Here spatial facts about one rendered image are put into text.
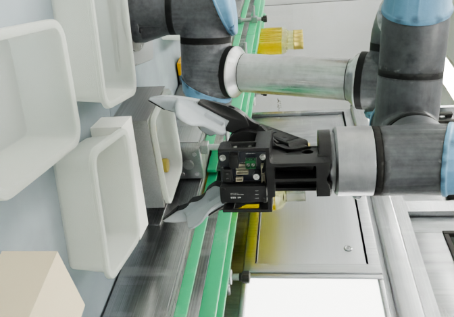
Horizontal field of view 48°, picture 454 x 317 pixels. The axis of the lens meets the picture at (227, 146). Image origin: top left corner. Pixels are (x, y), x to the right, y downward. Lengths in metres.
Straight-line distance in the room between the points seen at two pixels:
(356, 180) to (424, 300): 0.80
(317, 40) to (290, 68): 6.42
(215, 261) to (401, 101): 0.61
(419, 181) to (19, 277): 0.47
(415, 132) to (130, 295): 0.68
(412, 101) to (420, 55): 0.05
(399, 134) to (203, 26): 0.66
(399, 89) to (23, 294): 0.50
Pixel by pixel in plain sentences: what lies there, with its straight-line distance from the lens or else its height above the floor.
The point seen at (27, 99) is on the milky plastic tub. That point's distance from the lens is 0.75.
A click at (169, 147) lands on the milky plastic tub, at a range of 1.24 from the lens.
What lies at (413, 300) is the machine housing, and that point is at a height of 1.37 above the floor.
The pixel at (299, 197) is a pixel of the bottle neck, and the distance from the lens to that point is 1.32.
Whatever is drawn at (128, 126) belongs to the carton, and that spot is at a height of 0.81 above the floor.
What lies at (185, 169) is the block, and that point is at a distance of 1.31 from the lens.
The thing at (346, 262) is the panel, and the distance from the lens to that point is 1.33.
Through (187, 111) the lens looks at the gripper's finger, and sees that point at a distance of 0.55.
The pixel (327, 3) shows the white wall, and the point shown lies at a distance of 7.33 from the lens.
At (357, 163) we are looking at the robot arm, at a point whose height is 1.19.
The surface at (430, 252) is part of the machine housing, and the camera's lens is 1.45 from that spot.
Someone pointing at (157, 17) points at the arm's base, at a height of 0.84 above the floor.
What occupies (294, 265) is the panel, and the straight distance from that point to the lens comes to 1.31.
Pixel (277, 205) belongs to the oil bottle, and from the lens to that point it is 1.31.
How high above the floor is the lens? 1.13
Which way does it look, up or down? 8 degrees down
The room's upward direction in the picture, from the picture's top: 88 degrees clockwise
